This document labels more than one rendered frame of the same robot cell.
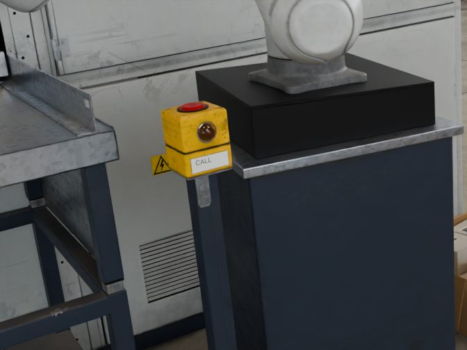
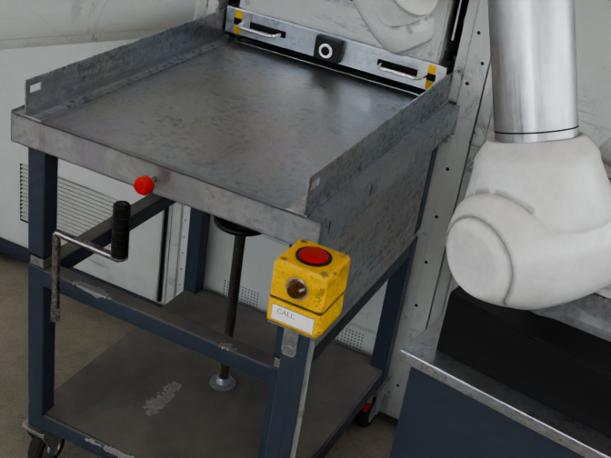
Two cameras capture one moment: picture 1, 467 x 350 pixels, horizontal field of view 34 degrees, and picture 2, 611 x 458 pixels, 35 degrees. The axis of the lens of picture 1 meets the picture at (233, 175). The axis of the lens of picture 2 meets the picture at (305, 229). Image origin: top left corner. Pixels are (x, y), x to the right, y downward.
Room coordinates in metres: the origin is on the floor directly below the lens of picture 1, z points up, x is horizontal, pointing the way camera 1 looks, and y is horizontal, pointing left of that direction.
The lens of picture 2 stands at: (0.41, -0.77, 1.54)
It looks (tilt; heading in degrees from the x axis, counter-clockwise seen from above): 28 degrees down; 48
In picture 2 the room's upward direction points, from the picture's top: 9 degrees clockwise
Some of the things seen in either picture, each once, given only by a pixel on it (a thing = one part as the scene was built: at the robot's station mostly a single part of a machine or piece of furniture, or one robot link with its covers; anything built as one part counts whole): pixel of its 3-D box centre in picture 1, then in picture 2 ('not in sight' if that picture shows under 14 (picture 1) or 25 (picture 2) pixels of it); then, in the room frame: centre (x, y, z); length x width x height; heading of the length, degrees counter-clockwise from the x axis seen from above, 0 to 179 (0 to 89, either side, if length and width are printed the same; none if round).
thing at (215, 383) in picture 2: not in sight; (223, 380); (1.47, 0.62, 0.18); 0.06 x 0.06 x 0.02
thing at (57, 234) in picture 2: not in sight; (87, 264); (1.10, 0.57, 0.61); 0.17 x 0.03 x 0.30; 115
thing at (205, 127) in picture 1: (208, 132); (295, 290); (1.12, 0.03, 0.87); 0.03 x 0.01 x 0.03; 116
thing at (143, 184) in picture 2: not in sight; (147, 184); (1.15, 0.47, 0.82); 0.04 x 0.03 x 0.03; 26
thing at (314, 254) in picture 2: (192, 110); (313, 258); (1.16, 0.05, 0.90); 0.04 x 0.04 x 0.02
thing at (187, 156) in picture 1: (197, 139); (308, 287); (1.16, 0.05, 0.85); 0.08 x 0.08 x 0.10; 26
